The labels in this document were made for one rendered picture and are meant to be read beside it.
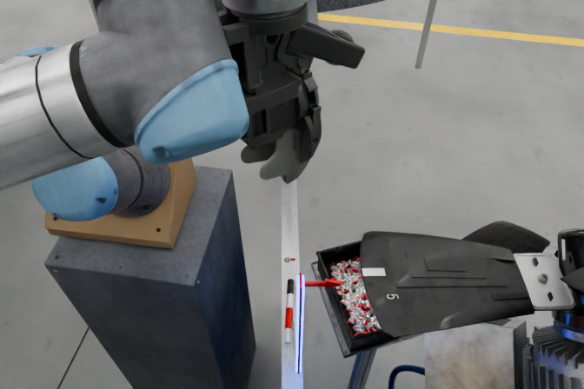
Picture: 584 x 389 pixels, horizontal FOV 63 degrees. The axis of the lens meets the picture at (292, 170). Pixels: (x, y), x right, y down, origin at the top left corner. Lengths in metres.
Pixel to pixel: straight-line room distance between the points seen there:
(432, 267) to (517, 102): 2.46
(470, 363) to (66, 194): 0.69
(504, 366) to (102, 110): 0.73
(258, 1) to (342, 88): 2.58
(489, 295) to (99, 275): 0.69
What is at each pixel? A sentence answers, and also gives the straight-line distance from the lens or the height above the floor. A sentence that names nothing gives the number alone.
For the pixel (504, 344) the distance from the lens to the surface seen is 0.86.
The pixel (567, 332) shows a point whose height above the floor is 1.15.
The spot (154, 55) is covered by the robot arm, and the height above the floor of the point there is 1.64.
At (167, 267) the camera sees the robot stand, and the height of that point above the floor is 1.00.
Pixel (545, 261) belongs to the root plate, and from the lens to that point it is 0.81.
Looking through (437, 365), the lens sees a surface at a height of 0.97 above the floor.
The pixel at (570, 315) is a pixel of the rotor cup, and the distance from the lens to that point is 0.79.
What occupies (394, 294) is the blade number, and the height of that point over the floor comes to 1.20.
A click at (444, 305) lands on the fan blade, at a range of 0.70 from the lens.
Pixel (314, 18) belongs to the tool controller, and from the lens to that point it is 1.14.
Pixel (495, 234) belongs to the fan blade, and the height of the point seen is 1.01.
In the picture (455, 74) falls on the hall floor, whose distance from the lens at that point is 3.23.
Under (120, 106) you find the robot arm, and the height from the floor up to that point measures 1.61.
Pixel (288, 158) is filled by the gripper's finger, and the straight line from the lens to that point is 0.50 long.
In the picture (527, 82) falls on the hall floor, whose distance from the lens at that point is 3.33.
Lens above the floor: 1.80
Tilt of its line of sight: 47 degrees down
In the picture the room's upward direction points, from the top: straight up
